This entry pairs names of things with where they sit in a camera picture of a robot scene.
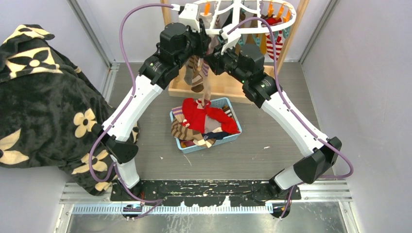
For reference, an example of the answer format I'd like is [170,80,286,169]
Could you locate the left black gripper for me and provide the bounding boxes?
[175,23,212,70]

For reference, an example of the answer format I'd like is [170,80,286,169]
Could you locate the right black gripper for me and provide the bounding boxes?
[204,42,248,85]

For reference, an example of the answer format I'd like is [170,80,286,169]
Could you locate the beige maroon-toe sock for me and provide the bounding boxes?
[200,60,211,106]

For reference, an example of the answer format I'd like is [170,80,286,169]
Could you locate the white oval clip hanger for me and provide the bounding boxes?
[206,0,297,35]

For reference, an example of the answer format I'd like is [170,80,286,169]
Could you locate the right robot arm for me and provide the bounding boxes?
[204,44,342,200]

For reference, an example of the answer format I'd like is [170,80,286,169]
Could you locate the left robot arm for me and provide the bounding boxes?
[92,19,211,200]

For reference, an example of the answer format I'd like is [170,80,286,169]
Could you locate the wooden hanger stand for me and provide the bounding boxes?
[168,0,309,104]

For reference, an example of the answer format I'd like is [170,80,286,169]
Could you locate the brown striped hanging sock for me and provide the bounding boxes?
[187,55,204,93]

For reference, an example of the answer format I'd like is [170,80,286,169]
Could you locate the grey white hanging sock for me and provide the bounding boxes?
[184,64,194,85]

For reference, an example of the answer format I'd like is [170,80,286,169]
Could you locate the mustard yellow hanging sock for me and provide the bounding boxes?
[259,33,267,55]

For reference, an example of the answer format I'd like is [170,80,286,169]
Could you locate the red sock in basket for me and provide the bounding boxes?
[182,98,240,134]

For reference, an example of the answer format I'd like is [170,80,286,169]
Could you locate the red white striped sock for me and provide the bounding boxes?
[265,17,290,61]

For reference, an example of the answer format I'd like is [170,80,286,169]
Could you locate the grey sock in basket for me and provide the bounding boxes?
[204,116,223,133]

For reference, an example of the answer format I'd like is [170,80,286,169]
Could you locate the light blue plastic basket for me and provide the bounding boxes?
[170,97,242,154]

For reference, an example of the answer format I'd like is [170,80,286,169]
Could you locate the purple striped beige sock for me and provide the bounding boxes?
[172,106,185,122]

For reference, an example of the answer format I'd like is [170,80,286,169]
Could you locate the brown beige striped sock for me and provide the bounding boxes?
[171,119,217,148]

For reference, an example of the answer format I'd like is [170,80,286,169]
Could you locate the black floral blanket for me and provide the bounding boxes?
[0,24,120,196]

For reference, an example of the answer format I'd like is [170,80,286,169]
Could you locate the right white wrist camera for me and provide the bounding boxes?
[220,23,241,55]

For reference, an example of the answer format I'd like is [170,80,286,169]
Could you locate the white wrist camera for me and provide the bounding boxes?
[178,3,200,33]
[220,23,241,55]

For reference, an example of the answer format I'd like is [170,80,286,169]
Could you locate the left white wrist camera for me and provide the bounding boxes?
[178,3,200,33]

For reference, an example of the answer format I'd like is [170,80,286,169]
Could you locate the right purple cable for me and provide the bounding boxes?
[226,17,354,220]

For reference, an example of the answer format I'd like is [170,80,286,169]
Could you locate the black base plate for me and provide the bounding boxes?
[131,180,301,207]

